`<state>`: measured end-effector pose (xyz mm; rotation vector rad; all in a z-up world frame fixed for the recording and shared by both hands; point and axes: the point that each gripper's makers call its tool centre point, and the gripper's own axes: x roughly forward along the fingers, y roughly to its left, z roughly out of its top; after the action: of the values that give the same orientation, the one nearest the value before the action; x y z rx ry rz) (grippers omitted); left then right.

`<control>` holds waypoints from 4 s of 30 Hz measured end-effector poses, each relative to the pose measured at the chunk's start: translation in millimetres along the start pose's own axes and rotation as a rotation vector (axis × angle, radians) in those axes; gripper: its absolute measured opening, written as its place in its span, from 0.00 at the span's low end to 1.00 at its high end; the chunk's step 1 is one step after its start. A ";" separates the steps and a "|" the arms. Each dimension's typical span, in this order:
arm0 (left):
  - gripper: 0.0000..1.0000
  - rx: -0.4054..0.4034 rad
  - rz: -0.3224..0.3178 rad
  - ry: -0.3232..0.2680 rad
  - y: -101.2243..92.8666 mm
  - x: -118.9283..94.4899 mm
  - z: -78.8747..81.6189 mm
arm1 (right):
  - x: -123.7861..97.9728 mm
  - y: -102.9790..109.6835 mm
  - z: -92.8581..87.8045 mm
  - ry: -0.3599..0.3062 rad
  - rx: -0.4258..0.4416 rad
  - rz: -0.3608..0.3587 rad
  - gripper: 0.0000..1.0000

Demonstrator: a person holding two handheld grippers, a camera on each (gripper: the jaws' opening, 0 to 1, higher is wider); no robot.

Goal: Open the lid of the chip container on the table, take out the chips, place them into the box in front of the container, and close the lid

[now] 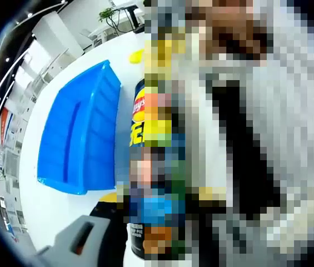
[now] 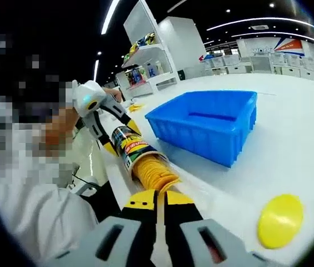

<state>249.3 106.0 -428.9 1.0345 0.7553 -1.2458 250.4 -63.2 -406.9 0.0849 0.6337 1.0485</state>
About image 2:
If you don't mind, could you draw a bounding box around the row of colourful snack bags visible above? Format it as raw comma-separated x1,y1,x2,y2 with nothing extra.
123,32,157,61

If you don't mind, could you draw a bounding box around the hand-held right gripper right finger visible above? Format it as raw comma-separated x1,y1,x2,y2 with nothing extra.
163,190,275,267

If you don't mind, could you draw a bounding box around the blue plastic box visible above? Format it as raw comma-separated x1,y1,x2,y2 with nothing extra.
144,90,258,169

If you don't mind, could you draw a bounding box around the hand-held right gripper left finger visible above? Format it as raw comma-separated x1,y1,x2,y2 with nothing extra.
42,189,160,267

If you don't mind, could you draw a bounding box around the stack of yellow chips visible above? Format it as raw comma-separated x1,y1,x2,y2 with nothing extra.
132,155,180,193

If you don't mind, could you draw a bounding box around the white square pillar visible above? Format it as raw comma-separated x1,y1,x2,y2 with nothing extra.
158,16,208,82

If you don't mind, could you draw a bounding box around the person's left hand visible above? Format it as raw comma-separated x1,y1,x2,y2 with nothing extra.
101,87,123,102

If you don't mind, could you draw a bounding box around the red blue wall poster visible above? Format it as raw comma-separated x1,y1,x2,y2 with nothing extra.
273,38,305,57

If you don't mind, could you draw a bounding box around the black cable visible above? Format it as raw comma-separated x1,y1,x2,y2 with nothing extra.
72,163,99,191

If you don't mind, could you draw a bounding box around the yellow plastic container lid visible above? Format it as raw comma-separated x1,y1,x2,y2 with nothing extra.
257,194,305,249

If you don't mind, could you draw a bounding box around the white display shelf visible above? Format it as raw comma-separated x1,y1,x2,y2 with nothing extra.
116,0,182,98

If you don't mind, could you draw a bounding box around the printed cylindrical chip container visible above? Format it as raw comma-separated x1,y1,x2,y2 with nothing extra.
110,126,172,180

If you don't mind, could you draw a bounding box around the person's white shirt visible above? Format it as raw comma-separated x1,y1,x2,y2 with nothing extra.
0,164,99,259

